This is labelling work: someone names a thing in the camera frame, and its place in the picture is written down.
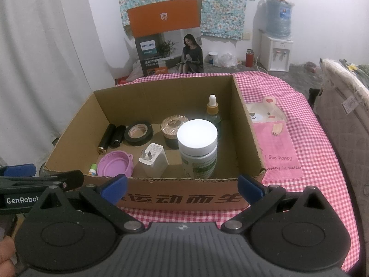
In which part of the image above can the black cylinder with ring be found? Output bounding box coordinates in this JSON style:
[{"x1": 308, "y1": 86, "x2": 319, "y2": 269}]
[{"x1": 110, "y1": 125, "x2": 126, "y2": 148}]

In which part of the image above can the black flashlight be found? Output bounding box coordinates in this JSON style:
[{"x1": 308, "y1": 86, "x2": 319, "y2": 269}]
[{"x1": 97, "y1": 124, "x2": 116, "y2": 154}]

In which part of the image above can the gold lid jar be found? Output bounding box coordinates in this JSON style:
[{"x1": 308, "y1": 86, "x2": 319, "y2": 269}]
[{"x1": 160, "y1": 115, "x2": 189, "y2": 150}]

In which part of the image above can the white curtain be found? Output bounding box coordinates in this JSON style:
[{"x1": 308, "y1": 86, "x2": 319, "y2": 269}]
[{"x1": 0, "y1": 0, "x2": 129, "y2": 162}]

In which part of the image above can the pink checkered tablecloth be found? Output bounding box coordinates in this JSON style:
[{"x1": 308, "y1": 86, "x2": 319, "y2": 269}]
[{"x1": 115, "y1": 71, "x2": 365, "y2": 272}]

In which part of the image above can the black tape roll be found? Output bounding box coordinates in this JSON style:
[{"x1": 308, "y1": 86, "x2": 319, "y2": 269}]
[{"x1": 124, "y1": 121, "x2": 155, "y2": 147}]

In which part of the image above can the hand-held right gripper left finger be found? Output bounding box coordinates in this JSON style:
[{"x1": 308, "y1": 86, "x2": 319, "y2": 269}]
[{"x1": 39, "y1": 175, "x2": 145, "y2": 233}]

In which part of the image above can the floral hanging cloth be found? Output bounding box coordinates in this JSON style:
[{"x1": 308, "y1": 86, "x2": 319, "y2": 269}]
[{"x1": 117, "y1": 0, "x2": 257, "y2": 40}]

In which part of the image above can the person's left hand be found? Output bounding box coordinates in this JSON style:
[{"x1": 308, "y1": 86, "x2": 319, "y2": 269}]
[{"x1": 0, "y1": 235, "x2": 16, "y2": 277}]

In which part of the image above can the orange chair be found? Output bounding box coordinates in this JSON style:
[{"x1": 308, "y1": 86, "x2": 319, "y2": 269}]
[{"x1": 127, "y1": 0, "x2": 205, "y2": 77}]

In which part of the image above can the pink plastic bag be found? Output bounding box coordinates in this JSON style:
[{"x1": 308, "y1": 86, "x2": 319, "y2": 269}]
[{"x1": 125, "y1": 60, "x2": 145, "y2": 83}]

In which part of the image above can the white charger plug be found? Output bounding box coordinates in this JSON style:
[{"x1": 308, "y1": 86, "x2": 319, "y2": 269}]
[{"x1": 138, "y1": 143, "x2": 169, "y2": 178}]

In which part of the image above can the green dropper bottle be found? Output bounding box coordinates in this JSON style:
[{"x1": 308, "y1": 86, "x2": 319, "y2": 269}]
[{"x1": 206, "y1": 94, "x2": 222, "y2": 124}]

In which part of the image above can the blue water jug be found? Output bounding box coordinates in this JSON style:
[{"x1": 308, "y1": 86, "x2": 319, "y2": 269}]
[{"x1": 265, "y1": 0, "x2": 294, "y2": 39}]

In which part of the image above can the purple collapsible bowl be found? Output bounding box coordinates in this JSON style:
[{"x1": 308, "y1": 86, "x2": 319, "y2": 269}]
[{"x1": 97, "y1": 151, "x2": 134, "y2": 177}]

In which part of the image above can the printed cardboard box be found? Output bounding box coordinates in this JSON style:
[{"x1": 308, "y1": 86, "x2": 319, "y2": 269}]
[{"x1": 43, "y1": 75, "x2": 267, "y2": 212}]

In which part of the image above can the clear plastic bag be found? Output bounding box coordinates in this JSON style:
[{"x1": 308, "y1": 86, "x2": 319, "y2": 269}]
[{"x1": 216, "y1": 52, "x2": 238, "y2": 68}]

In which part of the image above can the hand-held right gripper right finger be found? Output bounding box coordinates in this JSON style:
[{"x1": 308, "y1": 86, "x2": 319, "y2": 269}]
[{"x1": 223, "y1": 174, "x2": 326, "y2": 233}]

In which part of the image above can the pink bear printed cloth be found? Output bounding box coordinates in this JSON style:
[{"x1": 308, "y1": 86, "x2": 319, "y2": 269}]
[{"x1": 245, "y1": 96, "x2": 304, "y2": 184}]

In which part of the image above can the white plastic bottle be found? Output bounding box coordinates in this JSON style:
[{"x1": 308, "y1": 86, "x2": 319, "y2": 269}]
[{"x1": 177, "y1": 119, "x2": 219, "y2": 180}]

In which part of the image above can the white water dispenser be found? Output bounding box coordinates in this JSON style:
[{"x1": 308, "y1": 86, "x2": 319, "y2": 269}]
[{"x1": 260, "y1": 32, "x2": 294, "y2": 72}]

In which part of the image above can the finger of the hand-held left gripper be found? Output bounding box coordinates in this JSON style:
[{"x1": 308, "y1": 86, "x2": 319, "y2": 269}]
[
  {"x1": 0, "y1": 171, "x2": 85, "y2": 191},
  {"x1": 0, "y1": 164, "x2": 36, "y2": 178}
]

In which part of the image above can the grey blanket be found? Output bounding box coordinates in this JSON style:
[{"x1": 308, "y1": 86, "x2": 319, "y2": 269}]
[{"x1": 357, "y1": 63, "x2": 369, "y2": 81}]

